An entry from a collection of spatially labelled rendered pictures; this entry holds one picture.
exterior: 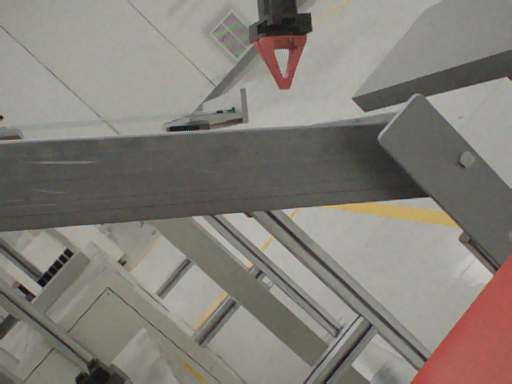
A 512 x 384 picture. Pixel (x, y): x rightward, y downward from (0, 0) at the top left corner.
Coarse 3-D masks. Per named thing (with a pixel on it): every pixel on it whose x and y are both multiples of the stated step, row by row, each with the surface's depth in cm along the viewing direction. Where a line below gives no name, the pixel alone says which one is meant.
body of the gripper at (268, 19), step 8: (264, 0) 104; (272, 0) 103; (280, 0) 103; (288, 0) 104; (296, 0) 106; (264, 8) 104; (272, 8) 104; (280, 8) 103; (288, 8) 104; (296, 8) 105; (264, 16) 104; (272, 16) 101; (280, 16) 101; (288, 16) 101; (296, 16) 102; (304, 16) 102; (256, 24) 106; (264, 24) 104; (272, 24) 101; (280, 24) 106
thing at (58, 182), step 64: (256, 128) 54; (320, 128) 56; (384, 128) 57; (0, 192) 50; (64, 192) 51; (128, 192) 52; (192, 192) 53; (256, 192) 55; (320, 192) 56; (384, 192) 57
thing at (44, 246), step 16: (96, 224) 612; (32, 240) 532; (48, 240) 534; (64, 240) 534; (80, 240) 540; (96, 240) 544; (112, 240) 602; (32, 256) 532; (48, 256) 535; (112, 256) 547; (16, 272) 529; (16, 288) 538; (32, 288) 533
